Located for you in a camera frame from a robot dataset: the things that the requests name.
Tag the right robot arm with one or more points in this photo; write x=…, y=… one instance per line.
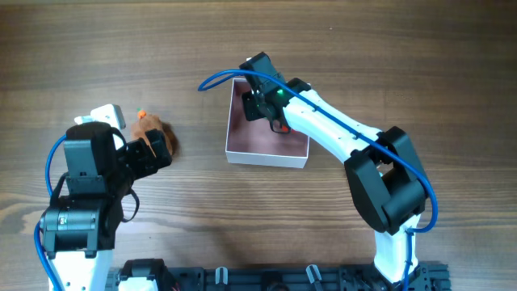
x=383, y=171

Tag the white box pink interior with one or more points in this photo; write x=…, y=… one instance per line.
x=253, y=142

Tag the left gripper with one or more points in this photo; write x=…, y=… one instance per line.
x=146, y=160

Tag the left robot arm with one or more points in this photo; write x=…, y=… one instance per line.
x=76, y=234

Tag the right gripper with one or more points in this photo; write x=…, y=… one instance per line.
x=250, y=106

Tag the brown plush toy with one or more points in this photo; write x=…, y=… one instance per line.
x=147, y=122

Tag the red toy truck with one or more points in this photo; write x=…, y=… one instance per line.
x=285, y=129

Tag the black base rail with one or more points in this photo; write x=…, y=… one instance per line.
x=428, y=277

